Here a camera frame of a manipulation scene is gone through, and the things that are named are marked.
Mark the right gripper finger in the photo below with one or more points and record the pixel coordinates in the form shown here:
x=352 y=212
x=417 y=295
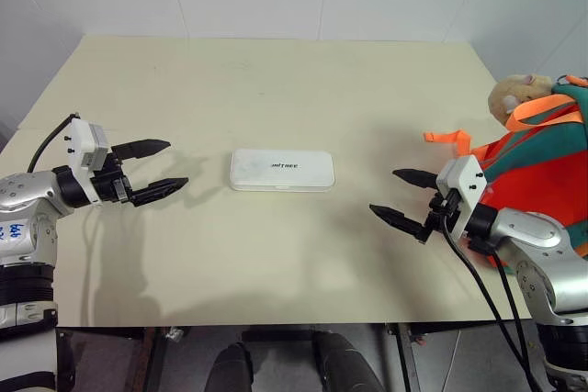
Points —
x=397 y=217
x=415 y=177

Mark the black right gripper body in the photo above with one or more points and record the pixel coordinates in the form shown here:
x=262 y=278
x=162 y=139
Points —
x=443 y=210

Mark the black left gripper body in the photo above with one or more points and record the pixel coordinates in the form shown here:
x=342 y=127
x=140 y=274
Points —
x=109 y=185

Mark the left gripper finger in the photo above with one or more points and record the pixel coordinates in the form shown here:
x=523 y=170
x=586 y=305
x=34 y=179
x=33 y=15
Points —
x=158 y=190
x=142 y=148

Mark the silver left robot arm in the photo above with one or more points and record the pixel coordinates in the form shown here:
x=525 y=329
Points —
x=27 y=190

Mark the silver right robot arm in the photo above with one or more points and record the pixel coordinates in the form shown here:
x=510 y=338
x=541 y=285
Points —
x=537 y=236

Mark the orange and green backpack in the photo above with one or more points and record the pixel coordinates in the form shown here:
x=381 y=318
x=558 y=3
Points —
x=542 y=171

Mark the white rectangular case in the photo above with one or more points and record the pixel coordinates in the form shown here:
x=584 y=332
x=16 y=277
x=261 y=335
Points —
x=282 y=171

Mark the tan plush hamster toy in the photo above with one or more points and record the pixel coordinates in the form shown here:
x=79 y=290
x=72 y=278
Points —
x=510 y=93

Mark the large dark rounded shape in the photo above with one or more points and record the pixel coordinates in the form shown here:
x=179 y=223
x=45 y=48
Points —
x=344 y=364

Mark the small dark rounded shape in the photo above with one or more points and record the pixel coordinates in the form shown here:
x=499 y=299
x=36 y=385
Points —
x=235 y=369

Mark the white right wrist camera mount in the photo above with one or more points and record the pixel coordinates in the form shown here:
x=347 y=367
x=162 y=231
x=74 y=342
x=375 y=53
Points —
x=466 y=181

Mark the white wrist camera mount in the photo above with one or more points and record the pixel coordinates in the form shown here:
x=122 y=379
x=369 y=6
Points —
x=466 y=181
x=82 y=144

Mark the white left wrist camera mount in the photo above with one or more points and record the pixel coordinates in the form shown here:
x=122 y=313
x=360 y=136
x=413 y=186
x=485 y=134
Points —
x=82 y=144

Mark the black metal table frame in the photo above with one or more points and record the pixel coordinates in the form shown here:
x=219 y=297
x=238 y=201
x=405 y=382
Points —
x=156 y=355

